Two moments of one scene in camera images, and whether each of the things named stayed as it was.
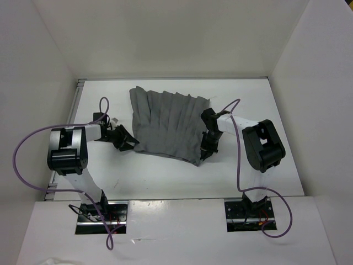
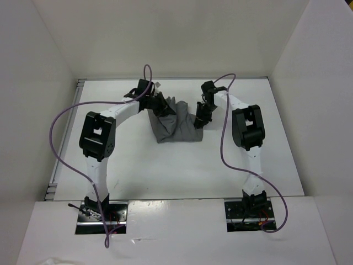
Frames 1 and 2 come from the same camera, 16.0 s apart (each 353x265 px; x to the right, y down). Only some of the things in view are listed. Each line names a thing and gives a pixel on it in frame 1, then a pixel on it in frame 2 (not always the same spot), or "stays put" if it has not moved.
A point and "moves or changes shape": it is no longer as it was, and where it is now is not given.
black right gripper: x=207 y=150 -> x=203 y=120
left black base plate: x=89 y=222 stays put
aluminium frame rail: x=79 y=86 stays put
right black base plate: x=242 y=216 stays put
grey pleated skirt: x=169 y=123 moves or changes shape
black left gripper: x=124 y=136 -> x=164 y=109
